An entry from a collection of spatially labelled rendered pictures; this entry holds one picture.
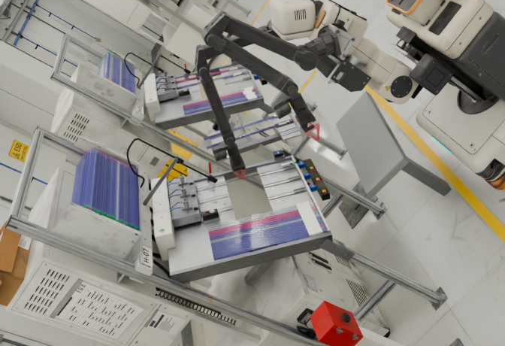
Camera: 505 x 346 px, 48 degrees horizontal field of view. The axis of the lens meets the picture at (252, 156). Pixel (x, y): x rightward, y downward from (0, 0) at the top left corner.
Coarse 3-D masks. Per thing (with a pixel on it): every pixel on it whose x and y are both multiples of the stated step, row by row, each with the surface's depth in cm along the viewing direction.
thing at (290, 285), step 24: (336, 240) 338; (288, 264) 281; (312, 264) 290; (336, 264) 309; (216, 288) 328; (240, 288) 307; (264, 288) 289; (288, 288) 272; (312, 288) 268; (336, 288) 284; (360, 288) 303; (264, 312) 279; (288, 312) 264; (216, 336) 305; (264, 336) 270
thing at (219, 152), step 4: (228, 140) 277; (232, 140) 278; (220, 144) 284; (224, 144) 283; (228, 144) 278; (232, 144) 279; (212, 148) 284; (216, 148) 282; (220, 148) 282; (224, 148) 281; (216, 152) 282; (220, 152) 282; (224, 152) 282; (216, 156) 282; (220, 156) 282; (224, 156) 283; (216, 160) 283
